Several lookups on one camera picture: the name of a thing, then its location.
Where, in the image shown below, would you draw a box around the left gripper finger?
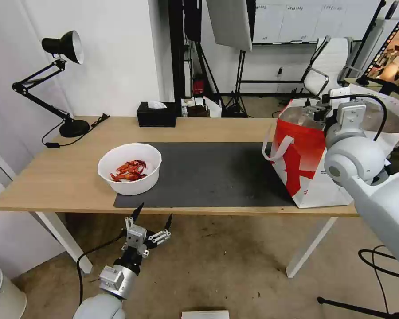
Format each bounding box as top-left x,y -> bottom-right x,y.
147,214 -> 173,247
124,202 -> 145,235

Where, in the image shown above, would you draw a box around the red white takeout bag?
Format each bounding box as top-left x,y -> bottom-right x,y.
262,98 -> 357,209

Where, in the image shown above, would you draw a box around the white plastic bag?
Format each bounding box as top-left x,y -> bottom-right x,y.
203,95 -> 223,118

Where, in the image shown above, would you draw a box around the white round bowl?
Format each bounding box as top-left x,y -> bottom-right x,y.
97,143 -> 163,196

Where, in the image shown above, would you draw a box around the white office chair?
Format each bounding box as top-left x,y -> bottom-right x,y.
301,35 -> 354,97

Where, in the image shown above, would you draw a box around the black desk mat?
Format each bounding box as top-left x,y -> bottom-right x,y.
114,142 -> 301,210

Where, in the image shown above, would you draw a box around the white table leg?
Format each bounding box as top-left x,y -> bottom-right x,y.
285,216 -> 338,278
35,212 -> 93,274

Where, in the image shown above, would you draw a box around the black light stand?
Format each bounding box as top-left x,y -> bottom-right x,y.
186,39 -> 253,117

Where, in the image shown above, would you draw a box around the white robot front shell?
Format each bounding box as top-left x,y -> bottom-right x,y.
181,310 -> 231,319

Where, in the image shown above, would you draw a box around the black framed monitor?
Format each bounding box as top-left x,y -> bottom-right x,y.
356,13 -> 399,91

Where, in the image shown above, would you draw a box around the black tissue box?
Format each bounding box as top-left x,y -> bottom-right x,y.
136,101 -> 177,128

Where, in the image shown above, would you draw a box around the black desk lamp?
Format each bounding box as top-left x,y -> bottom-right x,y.
12,30 -> 91,138

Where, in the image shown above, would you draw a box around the brown cardboard box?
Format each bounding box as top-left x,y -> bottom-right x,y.
187,103 -> 208,118

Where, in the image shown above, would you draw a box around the red black canister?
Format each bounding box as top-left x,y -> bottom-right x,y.
192,75 -> 205,96

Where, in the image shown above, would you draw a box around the white softbox light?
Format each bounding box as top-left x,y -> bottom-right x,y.
205,0 -> 254,52

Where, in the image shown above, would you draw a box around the white waste bin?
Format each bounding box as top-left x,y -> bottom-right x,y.
0,261 -> 27,319

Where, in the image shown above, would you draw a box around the black floor stand base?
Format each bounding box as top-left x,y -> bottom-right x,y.
317,296 -> 399,319

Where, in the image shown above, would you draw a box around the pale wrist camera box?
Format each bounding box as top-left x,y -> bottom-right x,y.
125,224 -> 148,251

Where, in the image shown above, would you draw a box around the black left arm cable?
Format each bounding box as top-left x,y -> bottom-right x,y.
76,232 -> 128,301

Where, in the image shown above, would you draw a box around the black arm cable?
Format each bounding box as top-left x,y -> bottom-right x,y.
321,94 -> 387,141
76,232 -> 128,301

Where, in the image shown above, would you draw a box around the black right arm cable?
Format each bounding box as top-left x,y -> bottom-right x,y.
321,94 -> 387,141

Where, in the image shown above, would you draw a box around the white wall cabinets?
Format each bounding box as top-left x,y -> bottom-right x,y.
252,0 -> 390,44

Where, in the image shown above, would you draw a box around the black lamp power cable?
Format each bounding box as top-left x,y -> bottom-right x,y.
41,113 -> 110,149

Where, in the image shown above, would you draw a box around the black upright frame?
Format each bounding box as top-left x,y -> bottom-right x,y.
168,0 -> 203,102

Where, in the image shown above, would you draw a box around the black floor cable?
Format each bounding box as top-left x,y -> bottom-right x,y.
357,245 -> 399,315

